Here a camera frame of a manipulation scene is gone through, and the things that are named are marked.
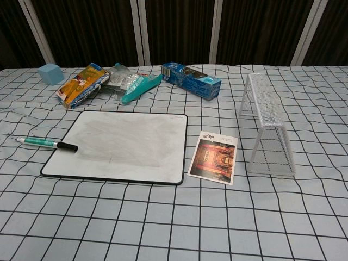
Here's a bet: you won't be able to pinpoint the blue Oreo cookie box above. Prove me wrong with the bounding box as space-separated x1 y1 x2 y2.
161 61 222 101

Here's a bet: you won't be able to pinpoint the clear plastic container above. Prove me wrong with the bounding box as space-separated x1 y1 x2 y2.
239 72 296 176

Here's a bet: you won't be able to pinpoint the teal and silver snack bag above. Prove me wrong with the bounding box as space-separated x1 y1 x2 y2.
104 63 163 106

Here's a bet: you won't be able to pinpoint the light blue checkered tablecloth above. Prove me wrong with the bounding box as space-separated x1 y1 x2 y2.
0 64 348 261

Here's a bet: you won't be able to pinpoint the dark folding screen white frames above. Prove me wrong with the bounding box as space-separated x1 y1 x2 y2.
0 0 348 71

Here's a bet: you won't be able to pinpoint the orange and blue snack box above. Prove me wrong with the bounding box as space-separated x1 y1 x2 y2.
55 63 110 110

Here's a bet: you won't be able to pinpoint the light blue cube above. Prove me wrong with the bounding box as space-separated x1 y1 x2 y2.
37 64 65 86

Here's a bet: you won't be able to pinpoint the green whiteboard marker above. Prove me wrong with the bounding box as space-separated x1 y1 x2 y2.
15 136 79 153

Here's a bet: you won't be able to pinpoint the white dry-erase board black rim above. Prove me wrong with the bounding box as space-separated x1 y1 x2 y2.
40 110 188 186

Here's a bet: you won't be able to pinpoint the photo postcard with red shrine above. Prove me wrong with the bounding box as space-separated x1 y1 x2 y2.
187 130 239 185

